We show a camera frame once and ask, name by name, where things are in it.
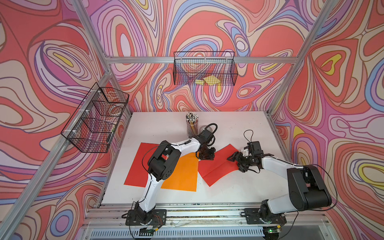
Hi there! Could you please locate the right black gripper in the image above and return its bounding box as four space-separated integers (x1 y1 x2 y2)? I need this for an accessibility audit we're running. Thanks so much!
226 151 254 172

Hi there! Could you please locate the red paper sheet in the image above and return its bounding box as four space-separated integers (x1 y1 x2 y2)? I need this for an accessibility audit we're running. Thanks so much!
124 143 158 188
198 144 239 187

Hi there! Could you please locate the orange paper sheet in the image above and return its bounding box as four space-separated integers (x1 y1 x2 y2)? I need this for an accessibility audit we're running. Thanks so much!
161 153 199 192

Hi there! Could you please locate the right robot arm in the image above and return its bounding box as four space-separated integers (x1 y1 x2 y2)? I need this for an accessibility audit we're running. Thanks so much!
227 151 332 220

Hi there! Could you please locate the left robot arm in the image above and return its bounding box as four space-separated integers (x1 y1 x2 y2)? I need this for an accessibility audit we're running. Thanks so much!
135 129 216 214

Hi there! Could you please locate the pencil cup with pencils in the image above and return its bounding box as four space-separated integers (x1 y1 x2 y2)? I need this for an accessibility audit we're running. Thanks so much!
186 112 199 138

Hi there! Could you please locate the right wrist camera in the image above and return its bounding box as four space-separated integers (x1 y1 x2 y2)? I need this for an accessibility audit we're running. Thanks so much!
247 141 264 156

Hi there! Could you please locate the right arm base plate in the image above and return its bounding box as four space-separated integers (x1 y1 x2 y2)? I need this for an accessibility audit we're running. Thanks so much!
240 208 287 226

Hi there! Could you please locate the back wall wire basket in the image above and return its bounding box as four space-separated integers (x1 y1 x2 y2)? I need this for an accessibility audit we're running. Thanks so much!
173 50 238 86

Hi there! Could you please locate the wall wire basket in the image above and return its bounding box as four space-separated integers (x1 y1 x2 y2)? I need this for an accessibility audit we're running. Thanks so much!
173 50 238 86
61 83 130 153

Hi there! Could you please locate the left wall wire basket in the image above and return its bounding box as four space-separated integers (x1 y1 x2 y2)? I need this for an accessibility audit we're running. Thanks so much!
61 83 130 153

